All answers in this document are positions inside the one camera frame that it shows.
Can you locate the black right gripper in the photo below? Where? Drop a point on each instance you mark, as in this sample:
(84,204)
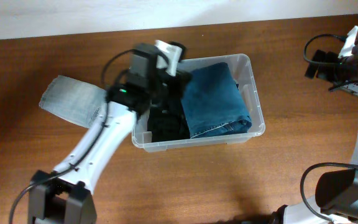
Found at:
(324,72)

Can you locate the clear plastic storage bin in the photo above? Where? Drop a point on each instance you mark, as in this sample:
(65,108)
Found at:
(241,71)

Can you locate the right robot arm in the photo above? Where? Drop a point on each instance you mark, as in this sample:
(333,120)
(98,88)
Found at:
(329,190)

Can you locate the blue jeans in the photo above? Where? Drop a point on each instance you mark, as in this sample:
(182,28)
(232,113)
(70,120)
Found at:
(213,105)

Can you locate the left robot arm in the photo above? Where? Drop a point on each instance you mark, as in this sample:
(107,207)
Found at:
(66,194)

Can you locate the light grey jeans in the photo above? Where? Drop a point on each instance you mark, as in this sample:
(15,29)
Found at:
(75,101)

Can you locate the black garment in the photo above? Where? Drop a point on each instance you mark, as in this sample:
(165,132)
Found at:
(167,120)

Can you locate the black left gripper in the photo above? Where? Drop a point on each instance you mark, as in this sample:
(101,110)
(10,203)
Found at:
(184,78)

